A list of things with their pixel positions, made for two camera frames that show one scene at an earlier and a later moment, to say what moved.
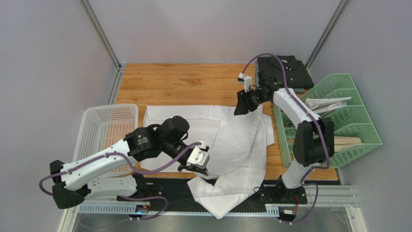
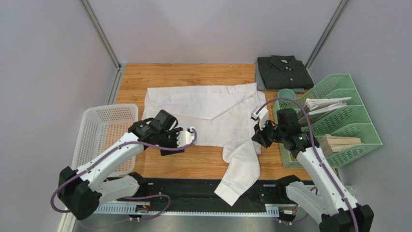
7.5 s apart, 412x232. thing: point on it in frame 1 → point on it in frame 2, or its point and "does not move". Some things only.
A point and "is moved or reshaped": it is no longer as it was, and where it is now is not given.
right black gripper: (242, 102) → (263, 135)
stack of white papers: (320, 105) does not move
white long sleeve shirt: (237, 145) is moved or reshaped
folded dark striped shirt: (297, 75) does not move
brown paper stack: (342, 142) does not move
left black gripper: (203, 171) → (173, 131)
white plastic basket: (101, 125) does not move
